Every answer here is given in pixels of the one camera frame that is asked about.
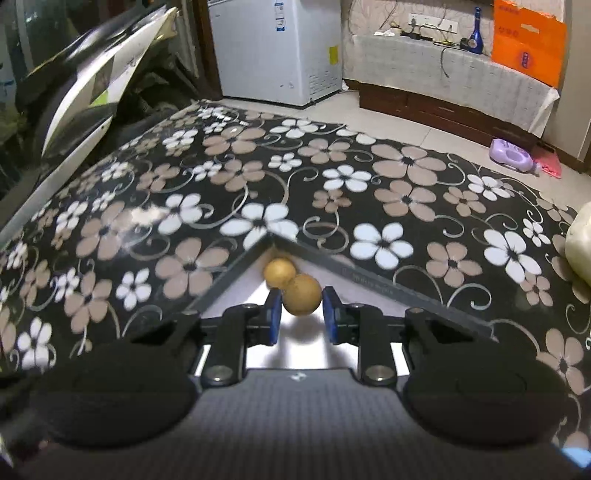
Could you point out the orange cardboard box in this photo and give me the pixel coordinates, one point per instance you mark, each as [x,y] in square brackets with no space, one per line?
[526,41]

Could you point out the white cabinet cover cloth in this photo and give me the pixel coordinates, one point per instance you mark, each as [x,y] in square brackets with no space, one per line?
[438,78]

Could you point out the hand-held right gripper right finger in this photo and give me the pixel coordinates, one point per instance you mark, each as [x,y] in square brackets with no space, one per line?
[330,318]

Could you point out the dark wooden low cabinet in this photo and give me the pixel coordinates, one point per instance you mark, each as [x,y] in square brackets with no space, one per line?
[438,113]

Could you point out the blue cartoon tiger plate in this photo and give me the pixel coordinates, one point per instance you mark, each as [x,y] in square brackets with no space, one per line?
[579,457]

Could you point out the white chest freezer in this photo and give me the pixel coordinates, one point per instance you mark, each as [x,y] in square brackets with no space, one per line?
[268,50]

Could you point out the white power strip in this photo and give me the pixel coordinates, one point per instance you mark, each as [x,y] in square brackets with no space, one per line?
[431,22]

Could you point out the white scooter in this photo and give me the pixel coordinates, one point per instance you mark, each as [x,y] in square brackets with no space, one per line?
[92,83]

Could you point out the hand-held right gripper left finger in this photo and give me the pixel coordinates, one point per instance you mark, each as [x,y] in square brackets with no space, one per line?
[273,318]

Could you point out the pink packet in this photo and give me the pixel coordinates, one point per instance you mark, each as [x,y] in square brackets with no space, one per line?
[550,167]

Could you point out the brown longan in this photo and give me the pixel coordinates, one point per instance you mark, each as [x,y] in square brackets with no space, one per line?
[302,295]
[278,271]

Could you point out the white crumpled paper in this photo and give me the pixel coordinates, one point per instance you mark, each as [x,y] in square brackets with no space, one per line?
[385,31]

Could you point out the black rimmed white box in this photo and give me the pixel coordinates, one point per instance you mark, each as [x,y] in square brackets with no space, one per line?
[300,350]

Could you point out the blue glass bottle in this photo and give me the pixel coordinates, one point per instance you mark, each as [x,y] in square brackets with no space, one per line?
[475,39]

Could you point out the napa cabbage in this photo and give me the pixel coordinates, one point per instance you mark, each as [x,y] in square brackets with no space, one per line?
[581,249]

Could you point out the purple detergent bottle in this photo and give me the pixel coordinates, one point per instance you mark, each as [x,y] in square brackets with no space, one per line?
[512,154]

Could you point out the black floral tablecloth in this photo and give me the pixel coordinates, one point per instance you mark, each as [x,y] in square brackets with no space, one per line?
[184,184]

